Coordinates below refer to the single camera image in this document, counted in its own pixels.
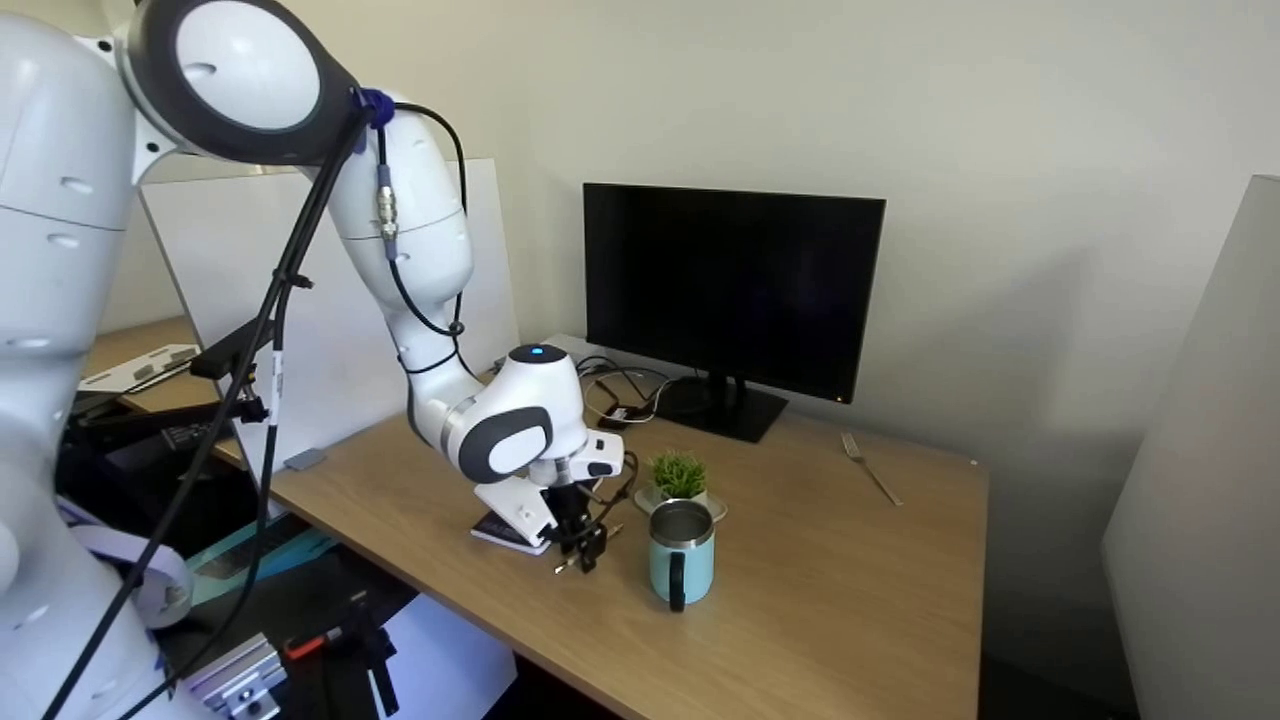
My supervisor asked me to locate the white partition board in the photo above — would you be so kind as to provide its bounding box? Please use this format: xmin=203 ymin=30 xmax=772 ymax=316
xmin=139 ymin=158 xmax=517 ymax=465

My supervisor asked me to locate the grey side partition panel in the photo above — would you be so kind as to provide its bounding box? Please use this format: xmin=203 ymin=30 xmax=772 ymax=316
xmin=1102 ymin=177 xmax=1280 ymax=720

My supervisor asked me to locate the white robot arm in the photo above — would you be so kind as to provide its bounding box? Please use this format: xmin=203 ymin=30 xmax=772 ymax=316
xmin=0 ymin=0 xmax=622 ymax=720

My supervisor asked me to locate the black camera on stand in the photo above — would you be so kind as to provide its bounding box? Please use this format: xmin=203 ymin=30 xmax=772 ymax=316
xmin=187 ymin=320 xmax=277 ymax=423

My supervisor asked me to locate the black cable loop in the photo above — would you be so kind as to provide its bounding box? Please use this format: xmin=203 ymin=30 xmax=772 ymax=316
xmin=580 ymin=351 xmax=668 ymax=421

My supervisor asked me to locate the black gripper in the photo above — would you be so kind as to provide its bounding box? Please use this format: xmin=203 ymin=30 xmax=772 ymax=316
xmin=543 ymin=483 xmax=608 ymax=570

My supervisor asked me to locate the black computer monitor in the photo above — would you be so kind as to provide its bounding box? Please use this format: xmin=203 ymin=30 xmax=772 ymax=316
xmin=584 ymin=185 xmax=887 ymax=441

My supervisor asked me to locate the small black usb hub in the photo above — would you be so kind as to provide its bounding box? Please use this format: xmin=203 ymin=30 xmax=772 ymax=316
xmin=594 ymin=406 xmax=639 ymax=432

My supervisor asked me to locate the teal mug with black handle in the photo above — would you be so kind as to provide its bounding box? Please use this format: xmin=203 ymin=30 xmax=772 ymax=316
xmin=649 ymin=498 xmax=716 ymax=613

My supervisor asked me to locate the white keyboard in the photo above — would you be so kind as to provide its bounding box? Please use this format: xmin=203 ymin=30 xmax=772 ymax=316
xmin=78 ymin=343 xmax=199 ymax=394

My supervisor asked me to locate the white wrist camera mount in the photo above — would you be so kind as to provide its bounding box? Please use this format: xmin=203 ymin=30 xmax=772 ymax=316
xmin=476 ymin=456 xmax=622 ymax=539

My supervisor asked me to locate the dark purple notebook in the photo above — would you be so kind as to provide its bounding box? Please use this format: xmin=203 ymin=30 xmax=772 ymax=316
xmin=470 ymin=512 xmax=553 ymax=555

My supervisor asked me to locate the small green potted plant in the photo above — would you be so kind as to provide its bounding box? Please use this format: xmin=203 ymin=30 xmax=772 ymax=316
xmin=636 ymin=456 xmax=725 ymax=514

